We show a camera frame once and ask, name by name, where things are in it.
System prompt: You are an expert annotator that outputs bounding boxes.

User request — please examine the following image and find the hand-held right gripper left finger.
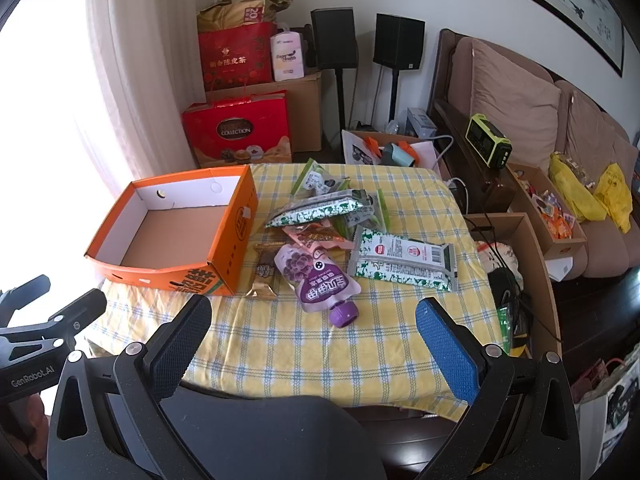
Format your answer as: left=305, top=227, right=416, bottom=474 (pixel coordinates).
left=47, top=294, right=213, bottom=480

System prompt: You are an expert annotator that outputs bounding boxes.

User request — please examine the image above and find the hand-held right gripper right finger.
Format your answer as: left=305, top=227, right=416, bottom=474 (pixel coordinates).
left=416, top=298, right=586, bottom=480

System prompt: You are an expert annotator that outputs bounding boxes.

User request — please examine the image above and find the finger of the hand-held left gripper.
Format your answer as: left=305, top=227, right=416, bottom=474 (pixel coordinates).
left=0, top=274, right=52, bottom=326
left=0, top=288, right=107, bottom=359

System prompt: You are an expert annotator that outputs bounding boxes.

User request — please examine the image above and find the green white patterned snack packet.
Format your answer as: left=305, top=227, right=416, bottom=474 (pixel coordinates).
left=264, top=189, right=377, bottom=231
left=347, top=225, right=459, bottom=293

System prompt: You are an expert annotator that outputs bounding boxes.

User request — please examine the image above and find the orange cardboard box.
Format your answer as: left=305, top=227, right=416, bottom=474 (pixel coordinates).
left=84, top=165, right=259, bottom=297

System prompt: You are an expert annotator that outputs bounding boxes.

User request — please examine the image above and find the brown snack packet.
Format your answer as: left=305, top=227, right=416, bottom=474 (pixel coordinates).
left=250, top=241, right=287, bottom=301

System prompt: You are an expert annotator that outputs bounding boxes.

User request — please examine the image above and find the green-edged clear plum packet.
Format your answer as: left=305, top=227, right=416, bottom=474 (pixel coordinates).
left=291, top=159, right=352, bottom=197
left=335, top=189, right=389, bottom=241

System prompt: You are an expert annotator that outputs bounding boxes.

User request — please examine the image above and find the purple drink pouch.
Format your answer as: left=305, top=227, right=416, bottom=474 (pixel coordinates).
left=274, top=243, right=362, bottom=328

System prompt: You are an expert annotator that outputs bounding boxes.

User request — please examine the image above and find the pink orange snack packet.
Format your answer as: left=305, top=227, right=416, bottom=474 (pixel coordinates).
left=281, top=222, right=353, bottom=261

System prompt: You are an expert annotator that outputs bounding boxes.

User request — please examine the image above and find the person's left hand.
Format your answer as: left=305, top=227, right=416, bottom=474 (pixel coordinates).
left=10, top=395, right=52, bottom=463

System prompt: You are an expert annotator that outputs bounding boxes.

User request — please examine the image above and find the large open cardboard box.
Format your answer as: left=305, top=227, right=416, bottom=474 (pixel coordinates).
left=462, top=211, right=564, bottom=361

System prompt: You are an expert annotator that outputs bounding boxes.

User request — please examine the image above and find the yellow checkered tablecloth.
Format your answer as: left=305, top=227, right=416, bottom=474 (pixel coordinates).
left=85, top=162, right=506, bottom=418

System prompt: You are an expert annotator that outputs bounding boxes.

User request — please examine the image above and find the small white carton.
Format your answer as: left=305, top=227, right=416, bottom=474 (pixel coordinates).
left=544, top=257, right=574, bottom=282

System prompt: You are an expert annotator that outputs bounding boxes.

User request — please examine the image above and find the white paper bag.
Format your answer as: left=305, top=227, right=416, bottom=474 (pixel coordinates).
left=572, top=345, right=640, bottom=466

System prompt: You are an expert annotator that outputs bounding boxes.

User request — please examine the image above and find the cardboard box of snacks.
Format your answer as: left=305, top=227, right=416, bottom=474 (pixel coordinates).
left=506, top=162, right=589, bottom=260

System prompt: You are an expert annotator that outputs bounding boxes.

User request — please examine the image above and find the brown sofa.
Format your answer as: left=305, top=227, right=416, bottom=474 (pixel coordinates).
left=427, top=28, right=640, bottom=281

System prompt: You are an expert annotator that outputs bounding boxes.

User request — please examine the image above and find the yellow plastic bag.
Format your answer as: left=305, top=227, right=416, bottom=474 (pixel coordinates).
left=548, top=152, right=608, bottom=223
left=595, top=162, right=634, bottom=234

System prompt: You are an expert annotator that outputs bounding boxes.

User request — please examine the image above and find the orange teal hand tool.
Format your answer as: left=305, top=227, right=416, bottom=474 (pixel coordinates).
left=364, top=136, right=418, bottom=167

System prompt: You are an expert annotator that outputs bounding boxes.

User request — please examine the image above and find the green black portable device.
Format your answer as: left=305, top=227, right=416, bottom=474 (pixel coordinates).
left=464, top=113, right=514, bottom=167

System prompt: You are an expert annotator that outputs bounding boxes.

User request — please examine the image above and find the open cardboard box with papers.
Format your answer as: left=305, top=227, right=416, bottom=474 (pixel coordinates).
left=341, top=129, right=451, bottom=167

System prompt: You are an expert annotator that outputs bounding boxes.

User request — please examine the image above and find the red chocolate gift box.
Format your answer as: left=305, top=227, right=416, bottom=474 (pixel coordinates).
left=181, top=91, right=293, bottom=169

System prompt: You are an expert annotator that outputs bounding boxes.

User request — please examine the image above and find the white curtain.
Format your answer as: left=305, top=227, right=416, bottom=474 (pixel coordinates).
left=70, top=0, right=206, bottom=201

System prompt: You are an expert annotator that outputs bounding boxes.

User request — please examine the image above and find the blue white box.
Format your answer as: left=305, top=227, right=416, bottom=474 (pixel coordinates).
left=405, top=107, right=440, bottom=139

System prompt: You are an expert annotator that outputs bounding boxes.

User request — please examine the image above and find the beige sofa pillow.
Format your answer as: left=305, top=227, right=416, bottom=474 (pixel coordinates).
left=447, top=37, right=562, bottom=148
left=555, top=80, right=633, bottom=171

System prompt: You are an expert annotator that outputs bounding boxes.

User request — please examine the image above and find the brown cardboard box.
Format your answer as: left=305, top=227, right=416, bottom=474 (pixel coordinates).
left=207, top=71, right=323, bottom=153

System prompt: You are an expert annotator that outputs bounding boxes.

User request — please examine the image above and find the dark red gift box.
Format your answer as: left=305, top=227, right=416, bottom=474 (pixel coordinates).
left=197, top=21, right=279, bottom=93

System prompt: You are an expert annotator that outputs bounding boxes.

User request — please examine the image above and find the white health product box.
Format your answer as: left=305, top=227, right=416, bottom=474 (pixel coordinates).
left=270, top=30, right=307, bottom=82

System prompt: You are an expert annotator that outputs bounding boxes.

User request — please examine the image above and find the black speaker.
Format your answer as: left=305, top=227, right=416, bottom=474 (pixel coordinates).
left=373, top=13, right=426, bottom=70
left=310, top=8, right=359, bottom=70

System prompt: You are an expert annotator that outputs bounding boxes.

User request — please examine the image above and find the gold paper bag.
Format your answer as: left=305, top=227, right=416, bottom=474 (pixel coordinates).
left=196, top=0, right=293, bottom=36

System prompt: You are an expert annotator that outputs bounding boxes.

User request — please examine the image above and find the white cable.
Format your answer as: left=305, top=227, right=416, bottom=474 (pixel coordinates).
left=434, top=132, right=473, bottom=213

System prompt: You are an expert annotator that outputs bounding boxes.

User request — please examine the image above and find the framed wall painting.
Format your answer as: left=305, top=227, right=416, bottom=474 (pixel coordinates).
left=462, top=0, right=626, bottom=77

